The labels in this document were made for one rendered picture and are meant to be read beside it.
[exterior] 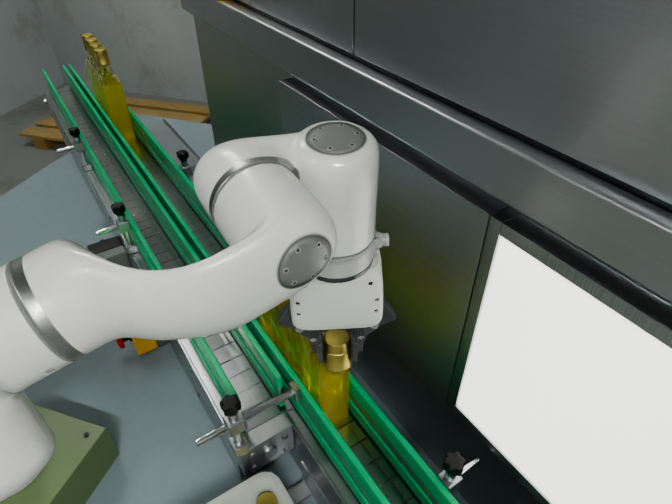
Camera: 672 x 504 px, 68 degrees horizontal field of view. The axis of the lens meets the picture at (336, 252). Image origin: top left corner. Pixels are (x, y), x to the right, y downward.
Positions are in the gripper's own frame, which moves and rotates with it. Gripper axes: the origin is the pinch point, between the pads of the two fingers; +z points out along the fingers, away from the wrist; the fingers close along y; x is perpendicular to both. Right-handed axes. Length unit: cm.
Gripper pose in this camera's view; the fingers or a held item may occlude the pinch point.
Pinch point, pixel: (336, 343)
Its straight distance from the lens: 62.0
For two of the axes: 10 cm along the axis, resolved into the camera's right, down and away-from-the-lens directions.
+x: 0.6, 7.0, -7.2
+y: -10.0, 0.4, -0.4
